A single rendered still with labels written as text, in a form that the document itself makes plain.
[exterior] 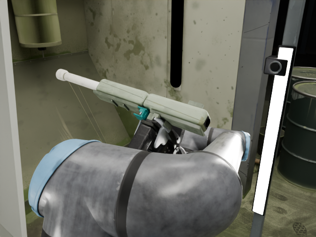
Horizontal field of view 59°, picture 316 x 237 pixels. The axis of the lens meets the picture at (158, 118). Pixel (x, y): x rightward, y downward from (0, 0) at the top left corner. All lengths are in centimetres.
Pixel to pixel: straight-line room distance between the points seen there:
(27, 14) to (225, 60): 154
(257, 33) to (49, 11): 158
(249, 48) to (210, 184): 187
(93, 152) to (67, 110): 244
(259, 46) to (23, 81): 197
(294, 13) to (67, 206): 109
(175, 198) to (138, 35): 243
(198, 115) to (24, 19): 205
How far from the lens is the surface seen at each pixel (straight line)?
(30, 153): 256
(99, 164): 35
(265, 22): 213
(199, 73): 238
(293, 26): 125
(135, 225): 33
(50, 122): 270
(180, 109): 59
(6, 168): 140
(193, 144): 89
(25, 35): 250
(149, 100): 63
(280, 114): 130
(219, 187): 36
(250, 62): 219
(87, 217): 36
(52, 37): 249
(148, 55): 265
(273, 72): 124
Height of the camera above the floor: 160
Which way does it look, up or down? 23 degrees down
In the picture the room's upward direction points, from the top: straight up
